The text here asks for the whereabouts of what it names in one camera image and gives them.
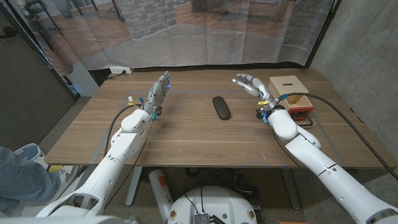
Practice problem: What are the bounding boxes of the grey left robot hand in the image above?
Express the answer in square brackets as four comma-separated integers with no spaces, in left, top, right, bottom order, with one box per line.
[142,70,172,121]

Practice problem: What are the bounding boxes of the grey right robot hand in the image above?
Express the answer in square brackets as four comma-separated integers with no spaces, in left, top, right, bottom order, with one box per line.
[231,73,277,110]

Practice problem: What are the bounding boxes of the black glasses case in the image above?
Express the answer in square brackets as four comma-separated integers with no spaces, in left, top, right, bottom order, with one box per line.
[212,96,231,121]

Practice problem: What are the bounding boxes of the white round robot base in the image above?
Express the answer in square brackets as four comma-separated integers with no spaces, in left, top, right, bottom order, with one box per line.
[167,185,258,224]

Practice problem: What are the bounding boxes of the light wooden drawer box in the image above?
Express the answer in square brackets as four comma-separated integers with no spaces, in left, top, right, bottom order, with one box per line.
[267,75,310,108]

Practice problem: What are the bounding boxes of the white power strip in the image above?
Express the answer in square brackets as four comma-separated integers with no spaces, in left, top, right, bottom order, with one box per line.
[109,66,134,75]

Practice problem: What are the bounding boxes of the printed room backdrop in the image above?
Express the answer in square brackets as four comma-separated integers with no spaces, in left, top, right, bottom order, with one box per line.
[6,0,338,77]

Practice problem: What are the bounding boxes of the white table leg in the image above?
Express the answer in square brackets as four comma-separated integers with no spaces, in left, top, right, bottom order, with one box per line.
[125,166,143,207]
[281,167,302,211]

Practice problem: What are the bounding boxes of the white roll with orange label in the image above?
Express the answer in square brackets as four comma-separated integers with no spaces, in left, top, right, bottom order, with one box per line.
[148,169,174,223]

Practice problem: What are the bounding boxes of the grey electronics module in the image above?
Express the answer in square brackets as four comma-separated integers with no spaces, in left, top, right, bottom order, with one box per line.
[194,213,226,224]

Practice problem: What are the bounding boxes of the white and blue sneaker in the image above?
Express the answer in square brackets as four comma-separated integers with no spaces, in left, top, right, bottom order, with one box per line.
[14,142,47,162]

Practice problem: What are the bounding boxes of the white robot torso edge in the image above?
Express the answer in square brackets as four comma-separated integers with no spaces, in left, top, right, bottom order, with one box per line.
[0,215,139,224]

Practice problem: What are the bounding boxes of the person in blue jeans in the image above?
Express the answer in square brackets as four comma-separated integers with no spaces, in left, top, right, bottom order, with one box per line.
[0,146,62,215]

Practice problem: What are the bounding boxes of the red-fronted drawer with black handle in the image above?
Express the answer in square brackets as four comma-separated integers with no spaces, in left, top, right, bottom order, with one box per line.
[285,94,314,127]

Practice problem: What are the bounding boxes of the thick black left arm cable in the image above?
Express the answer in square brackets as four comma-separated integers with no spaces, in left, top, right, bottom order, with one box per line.
[103,104,142,156]

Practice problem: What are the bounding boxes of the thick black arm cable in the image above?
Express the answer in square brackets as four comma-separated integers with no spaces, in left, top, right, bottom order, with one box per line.
[276,92,398,182]
[103,104,142,156]

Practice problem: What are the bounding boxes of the black backdrop frame pole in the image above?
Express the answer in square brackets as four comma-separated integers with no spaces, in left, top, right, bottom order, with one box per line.
[305,0,343,68]

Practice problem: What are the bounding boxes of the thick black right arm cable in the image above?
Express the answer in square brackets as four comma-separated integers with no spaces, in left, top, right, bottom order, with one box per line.
[276,92,398,182]

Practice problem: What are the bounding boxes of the black door handle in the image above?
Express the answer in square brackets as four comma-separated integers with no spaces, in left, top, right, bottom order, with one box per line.
[0,26,18,39]

